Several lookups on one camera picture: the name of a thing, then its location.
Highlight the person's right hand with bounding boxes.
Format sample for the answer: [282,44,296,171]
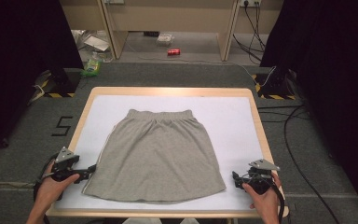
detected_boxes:
[241,172,283,216]

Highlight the grey skirt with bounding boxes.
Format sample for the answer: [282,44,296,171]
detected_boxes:
[82,108,227,204]

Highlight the green packet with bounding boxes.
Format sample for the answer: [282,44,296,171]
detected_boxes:
[80,58,103,78]

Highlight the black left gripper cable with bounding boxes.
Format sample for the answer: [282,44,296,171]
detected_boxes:
[33,153,60,202]

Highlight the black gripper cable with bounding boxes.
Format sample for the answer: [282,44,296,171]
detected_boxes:
[271,178,286,224]
[33,153,60,202]

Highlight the black curtain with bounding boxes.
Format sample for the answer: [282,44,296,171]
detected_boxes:
[259,0,358,214]
[0,0,85,161]

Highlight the crumpled white plastic sheet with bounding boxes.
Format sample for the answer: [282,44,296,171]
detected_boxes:
[71,29,112,53]

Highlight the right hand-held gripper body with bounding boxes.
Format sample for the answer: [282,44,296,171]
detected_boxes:
[243,159,281,195]

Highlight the white plastic bag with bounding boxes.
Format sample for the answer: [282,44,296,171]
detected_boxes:
[156,33,175,48]

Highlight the stand base with hazard tape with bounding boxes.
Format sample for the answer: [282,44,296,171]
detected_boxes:
[251,65,296,101]
[34,69,82,99]

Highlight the beige wooden desk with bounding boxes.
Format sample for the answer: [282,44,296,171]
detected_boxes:
[59,0,285,62]

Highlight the long black floor cable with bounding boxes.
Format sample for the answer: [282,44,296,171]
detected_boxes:
[283,105,341,224]

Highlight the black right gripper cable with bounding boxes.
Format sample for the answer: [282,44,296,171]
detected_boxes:
[271,178,286,224]

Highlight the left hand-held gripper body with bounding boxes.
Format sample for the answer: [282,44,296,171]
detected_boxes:
[50,147,87,184]

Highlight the person's left hand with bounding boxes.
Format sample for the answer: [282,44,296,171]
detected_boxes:
[34,161,80,208]

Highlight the black socket cables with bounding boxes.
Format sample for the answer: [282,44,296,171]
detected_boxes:
[232,3,267,63]

